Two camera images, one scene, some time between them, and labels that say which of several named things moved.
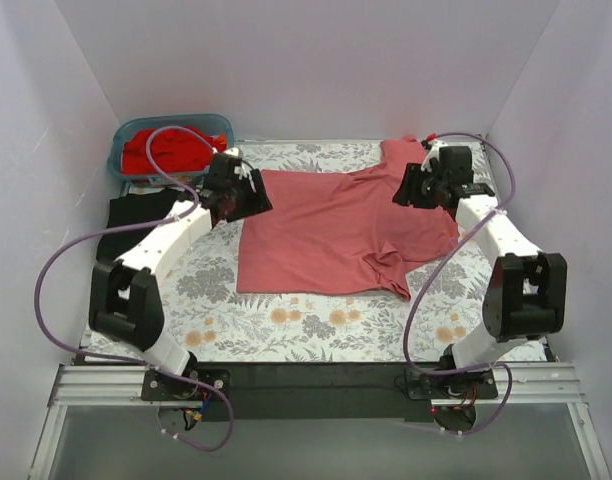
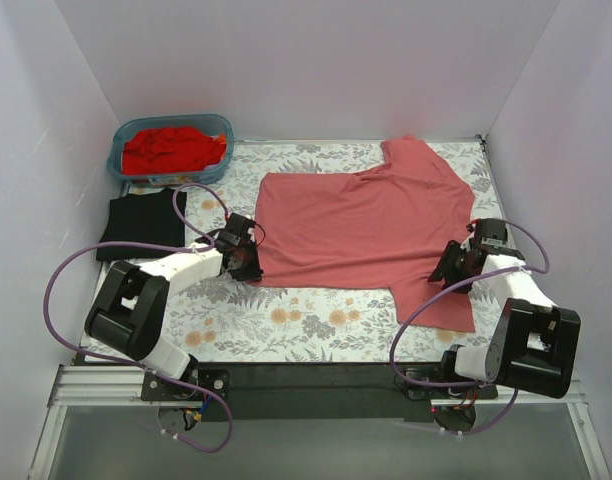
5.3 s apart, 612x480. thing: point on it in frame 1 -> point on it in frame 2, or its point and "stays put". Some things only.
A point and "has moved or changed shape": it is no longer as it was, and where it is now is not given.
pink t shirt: x=342 y=230 has moved or changed shape
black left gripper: x=253 y=201 -> x=247 y=259
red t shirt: x=170 y=151 stays put
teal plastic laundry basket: x=212 y=122 stays put
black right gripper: x=409 y=185 -> x=451 y=263
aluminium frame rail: x=88 y=386 stays put
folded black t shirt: x=132 y=208 stays put
